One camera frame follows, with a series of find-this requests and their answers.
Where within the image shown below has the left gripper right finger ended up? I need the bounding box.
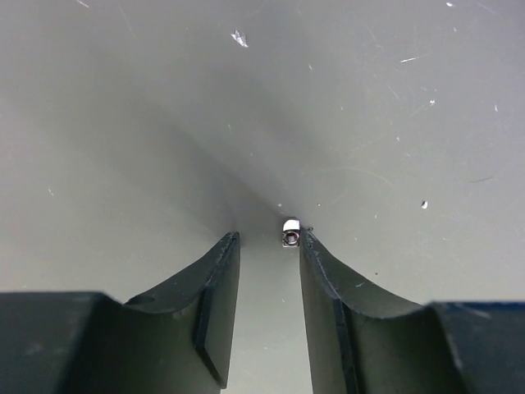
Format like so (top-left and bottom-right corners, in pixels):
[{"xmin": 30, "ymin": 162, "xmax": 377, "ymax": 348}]
[{"xmin": 299, "ymin": 230, "xmax": 524, "ymax": 393}]

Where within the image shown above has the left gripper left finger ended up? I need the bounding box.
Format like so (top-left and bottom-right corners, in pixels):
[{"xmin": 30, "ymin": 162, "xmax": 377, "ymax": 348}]
[{"xmin": 1, "ymin": 232, "xmax": 240, "ymax": 393}]

